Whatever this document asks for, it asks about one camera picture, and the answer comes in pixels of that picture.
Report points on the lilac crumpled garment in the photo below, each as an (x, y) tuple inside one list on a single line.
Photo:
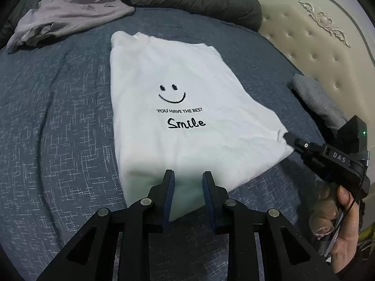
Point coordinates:
[(64, 11)]

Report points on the grey folded garment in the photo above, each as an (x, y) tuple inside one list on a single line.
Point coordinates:
[(319, 99)]

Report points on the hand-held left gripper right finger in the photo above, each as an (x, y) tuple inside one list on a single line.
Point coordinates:
[(208, 196)]

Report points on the cream tufted headboard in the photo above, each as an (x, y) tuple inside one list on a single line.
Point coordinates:
[(310, 41)]

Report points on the blue-grey bed sheet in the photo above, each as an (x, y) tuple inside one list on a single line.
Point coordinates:
[(58, 108)]

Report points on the person's right hand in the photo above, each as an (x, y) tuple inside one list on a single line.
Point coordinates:
[(348, 228)]

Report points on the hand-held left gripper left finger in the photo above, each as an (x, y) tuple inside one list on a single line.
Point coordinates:
[(169, 193)]

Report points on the white t-shirt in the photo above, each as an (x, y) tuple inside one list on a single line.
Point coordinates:
[(175, 73)]

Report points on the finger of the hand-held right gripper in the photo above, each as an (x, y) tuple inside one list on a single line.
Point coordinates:
[(301, 145)]

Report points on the dark grey rolled duvet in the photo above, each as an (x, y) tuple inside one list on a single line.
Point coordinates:
[(199, 0)]

